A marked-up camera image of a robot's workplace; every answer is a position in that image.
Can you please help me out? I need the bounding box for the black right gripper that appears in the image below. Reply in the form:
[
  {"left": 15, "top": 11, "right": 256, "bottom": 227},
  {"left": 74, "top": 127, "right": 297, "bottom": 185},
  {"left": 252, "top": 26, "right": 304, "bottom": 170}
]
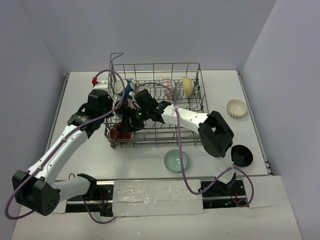
[{"left": 118, "top": 106, "right": 150, "bottom": 134}]

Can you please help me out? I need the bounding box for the white ceramic bowl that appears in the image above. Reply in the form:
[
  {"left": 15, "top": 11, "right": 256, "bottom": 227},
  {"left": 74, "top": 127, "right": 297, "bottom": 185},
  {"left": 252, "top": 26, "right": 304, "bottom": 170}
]
[{"left": 109, "top": 123, "right": 132, "bottom": 145}]

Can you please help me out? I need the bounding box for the brown rimmed cream bowl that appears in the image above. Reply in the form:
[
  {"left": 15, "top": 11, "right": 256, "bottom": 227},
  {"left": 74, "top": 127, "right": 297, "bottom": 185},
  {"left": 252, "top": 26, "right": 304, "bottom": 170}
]
[{"left": 114, "top": 99, "right": 131, "bottom": 117}]

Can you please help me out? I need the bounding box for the dark teal white bowl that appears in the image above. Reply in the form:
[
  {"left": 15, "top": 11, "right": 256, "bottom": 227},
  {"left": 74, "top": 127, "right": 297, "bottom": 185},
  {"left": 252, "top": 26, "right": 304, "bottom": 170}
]
[{"left": 114, "top": 79, "right": 135, "bottom": 98}]

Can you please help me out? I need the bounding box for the blue inside red patterned bowl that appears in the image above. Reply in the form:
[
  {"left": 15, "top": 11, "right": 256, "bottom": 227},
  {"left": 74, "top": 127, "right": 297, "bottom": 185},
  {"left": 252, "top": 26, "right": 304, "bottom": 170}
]
[{"left": 161, "top": 78, "right": 176, "bottom": 99}]

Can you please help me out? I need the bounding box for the yellow dotted bowl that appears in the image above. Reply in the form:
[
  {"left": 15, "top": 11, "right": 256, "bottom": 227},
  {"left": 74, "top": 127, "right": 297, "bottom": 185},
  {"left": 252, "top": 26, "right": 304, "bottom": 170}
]
[{"left": 182, "top": 77, "right": 195, "bottom": 97}]

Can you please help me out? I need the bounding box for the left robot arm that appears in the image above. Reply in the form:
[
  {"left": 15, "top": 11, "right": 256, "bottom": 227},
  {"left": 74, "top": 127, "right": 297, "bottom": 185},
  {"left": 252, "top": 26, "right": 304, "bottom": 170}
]
[{"left": 10, "top": 89, "right": 113, "bottom": 216}]

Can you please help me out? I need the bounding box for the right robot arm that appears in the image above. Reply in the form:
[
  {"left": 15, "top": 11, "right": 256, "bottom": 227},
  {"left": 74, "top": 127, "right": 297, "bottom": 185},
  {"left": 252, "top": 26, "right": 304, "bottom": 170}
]
[{"left": 117, "top": 89, "right": 234, "bottom": 158}]

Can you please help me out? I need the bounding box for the light green ceramic bowl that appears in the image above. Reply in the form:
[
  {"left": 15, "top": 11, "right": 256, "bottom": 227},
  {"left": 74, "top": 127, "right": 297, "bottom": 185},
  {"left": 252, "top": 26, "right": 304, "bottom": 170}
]
[{"left": 163, "top": 149, "right": 182, "bottom": 173}]

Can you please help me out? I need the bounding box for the white bowl orange rim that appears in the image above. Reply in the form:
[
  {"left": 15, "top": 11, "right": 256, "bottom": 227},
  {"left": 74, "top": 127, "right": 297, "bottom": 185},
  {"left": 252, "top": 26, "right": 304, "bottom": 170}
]
[{"left": 226, "top": 99, "right": 248, "bottom": 119}]

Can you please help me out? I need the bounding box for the black ceramic bowl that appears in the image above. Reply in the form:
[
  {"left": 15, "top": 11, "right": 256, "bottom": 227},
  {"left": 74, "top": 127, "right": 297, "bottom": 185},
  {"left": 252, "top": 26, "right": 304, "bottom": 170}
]
[{"left": 231, "top": 144, "right": 254, "bottom": 168}]

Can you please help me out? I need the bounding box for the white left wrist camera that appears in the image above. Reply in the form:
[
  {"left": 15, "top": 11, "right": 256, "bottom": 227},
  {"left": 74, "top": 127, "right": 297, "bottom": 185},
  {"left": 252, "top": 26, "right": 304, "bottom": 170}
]
[{"left": 91, "top": 77, "right": 109, "bottom": 92}]

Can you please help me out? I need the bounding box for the grey wire dish rack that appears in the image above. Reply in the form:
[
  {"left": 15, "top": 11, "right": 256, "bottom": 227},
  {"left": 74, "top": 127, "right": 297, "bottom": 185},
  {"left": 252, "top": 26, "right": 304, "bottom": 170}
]
[{"left": 104, "top": 52, "right": 209, "bottom": 148}]

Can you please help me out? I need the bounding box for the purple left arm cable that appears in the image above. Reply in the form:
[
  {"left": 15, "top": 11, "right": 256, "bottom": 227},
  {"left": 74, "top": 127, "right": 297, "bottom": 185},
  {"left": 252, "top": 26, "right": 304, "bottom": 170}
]
[{"left": 5, "top": 69, "right": 126, "bottom": 223}]

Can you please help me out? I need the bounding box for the aluminium mounting rail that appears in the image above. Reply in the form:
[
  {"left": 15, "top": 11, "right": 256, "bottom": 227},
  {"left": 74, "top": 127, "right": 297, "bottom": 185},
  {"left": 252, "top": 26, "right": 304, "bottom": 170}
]
[{"left": 97, "top": 176, "right": 215, "bottom": 185}]

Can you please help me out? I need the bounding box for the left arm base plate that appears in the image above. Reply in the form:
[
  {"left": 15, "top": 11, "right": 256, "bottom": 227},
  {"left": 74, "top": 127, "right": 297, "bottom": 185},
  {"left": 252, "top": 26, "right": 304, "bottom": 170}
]
[{"left": 65, "top": 181, "right": 115, "bottom": 217}]

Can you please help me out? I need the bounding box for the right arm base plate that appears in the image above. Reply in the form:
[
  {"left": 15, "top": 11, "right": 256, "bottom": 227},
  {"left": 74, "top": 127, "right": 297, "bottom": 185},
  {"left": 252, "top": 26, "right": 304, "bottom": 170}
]
[{"left": 202, "top": 178, "right": 247, "bottom": 209}]

